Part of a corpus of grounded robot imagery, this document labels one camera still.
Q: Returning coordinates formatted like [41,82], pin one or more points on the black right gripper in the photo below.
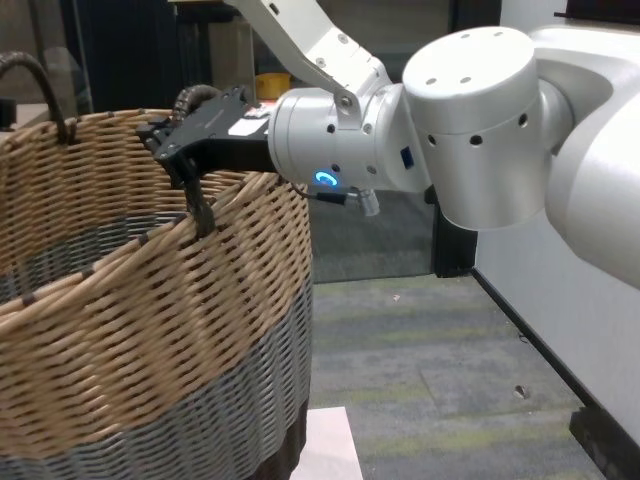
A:
[230,145]

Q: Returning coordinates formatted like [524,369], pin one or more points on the tan grey woven laundry basket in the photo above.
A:
[125,325]

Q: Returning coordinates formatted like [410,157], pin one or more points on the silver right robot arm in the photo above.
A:
[475,125]

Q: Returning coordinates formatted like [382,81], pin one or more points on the dark tall cabinet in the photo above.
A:
[125,50]

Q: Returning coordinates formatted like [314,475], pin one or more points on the yellow round container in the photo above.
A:
[272,86]

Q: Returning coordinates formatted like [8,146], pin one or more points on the clear glass panel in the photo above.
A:
[370,240]

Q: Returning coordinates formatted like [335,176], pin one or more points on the small brown floor scrap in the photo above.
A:
[521,391]

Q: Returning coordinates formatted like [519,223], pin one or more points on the black metal post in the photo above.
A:
[452,245]

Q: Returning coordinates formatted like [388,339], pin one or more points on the thin black wall rail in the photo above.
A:
[600,16]

